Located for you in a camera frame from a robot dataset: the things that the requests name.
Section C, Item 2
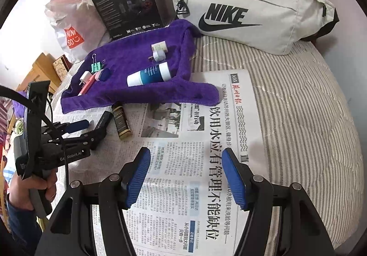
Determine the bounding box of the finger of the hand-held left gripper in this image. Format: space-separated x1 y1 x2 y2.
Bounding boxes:
43 119 90 138
47 127 108 150

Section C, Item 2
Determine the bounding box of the green binder clip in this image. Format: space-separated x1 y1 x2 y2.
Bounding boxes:
90 54 107 73

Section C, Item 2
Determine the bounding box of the pink highlighter pen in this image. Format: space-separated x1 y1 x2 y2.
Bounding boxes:
77 71 101 96

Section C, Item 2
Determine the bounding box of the light brown wooden shelf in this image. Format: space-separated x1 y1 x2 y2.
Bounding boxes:
17 52 62 96

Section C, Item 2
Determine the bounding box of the black cable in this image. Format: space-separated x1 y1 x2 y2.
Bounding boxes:
0 85 71 190

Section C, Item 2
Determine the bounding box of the newspaper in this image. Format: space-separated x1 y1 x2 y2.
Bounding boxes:
52 68 283 256

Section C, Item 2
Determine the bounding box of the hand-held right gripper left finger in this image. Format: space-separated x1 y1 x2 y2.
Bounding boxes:
34 147 151 256

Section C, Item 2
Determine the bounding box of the white and blue bottle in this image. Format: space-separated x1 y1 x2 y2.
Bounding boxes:
127 62 172 87

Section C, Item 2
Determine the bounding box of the white plastic shopping bag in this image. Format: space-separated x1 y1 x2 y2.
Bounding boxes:
44 0 111 63

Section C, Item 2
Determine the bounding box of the black and gold tube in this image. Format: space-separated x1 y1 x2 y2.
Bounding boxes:
111 103 133 140

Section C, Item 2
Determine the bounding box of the person's left hand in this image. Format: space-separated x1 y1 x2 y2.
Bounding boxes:
8 171 58 203

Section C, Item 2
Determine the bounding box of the pink and blue round case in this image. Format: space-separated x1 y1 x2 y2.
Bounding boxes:
95 68 112 82

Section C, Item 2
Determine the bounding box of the brown patterned book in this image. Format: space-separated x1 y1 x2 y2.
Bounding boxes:
52 55 71 82

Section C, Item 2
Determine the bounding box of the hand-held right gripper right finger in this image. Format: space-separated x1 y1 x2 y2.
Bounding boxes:
221 148 336 256

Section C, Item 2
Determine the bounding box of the black headphone box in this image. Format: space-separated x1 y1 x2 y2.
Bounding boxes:
89 0 164 40

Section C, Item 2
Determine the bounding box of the purple towel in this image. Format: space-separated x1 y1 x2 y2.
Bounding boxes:
61 19 221 115

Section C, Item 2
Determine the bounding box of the white charger plug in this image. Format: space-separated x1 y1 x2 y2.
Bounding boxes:
78 71 92 86

